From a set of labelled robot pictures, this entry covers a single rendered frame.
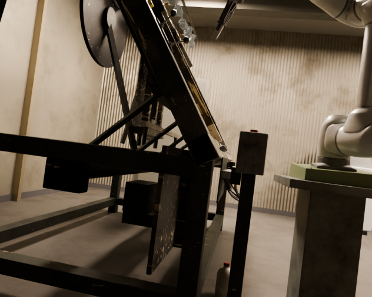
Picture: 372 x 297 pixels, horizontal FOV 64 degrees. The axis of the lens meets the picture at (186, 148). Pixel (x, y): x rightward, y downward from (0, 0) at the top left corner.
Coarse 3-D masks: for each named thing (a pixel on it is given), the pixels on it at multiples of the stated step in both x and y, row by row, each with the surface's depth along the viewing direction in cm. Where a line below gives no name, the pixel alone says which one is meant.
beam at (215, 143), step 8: (200, 136) 132; (208, 136) 131; (192, 144) 132; (200, 144) 132; (208, 144) 131; (216, 144) 153; (192, 152) 132; (200, 152) 131; (208, 152) 131; (216, 152) 131; (224, 152) 212; (200, 160) 131; (208, 160) 131; (216, 160) 149
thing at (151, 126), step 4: (140, 120) 232; (140, 124) 232; (144, 124) 231; (148, 124) 237; (152, 124) 248; (152, 128) 251; (156, 128) 259; (160, 128) 272; (168, 132) 303; (172, 136) 326; (176, 136) 339
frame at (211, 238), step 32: (64, 160) 144; (96, 160) 141; (128, 160) 138; (160, 160) 135; (192, 160) 133; (128, 192) 244; (160, 192) 145; (192, 192) 132; (224, 192) 337; (32, 224) 216; (160, 224) 151; (192, 224) 131; (0, 256) 149; (160, 256) 160; (192, 256) 130; (64, 288) 141; (96, 288) 138; (128, 288) 135; (160, 288) 136; (192, 288) 130
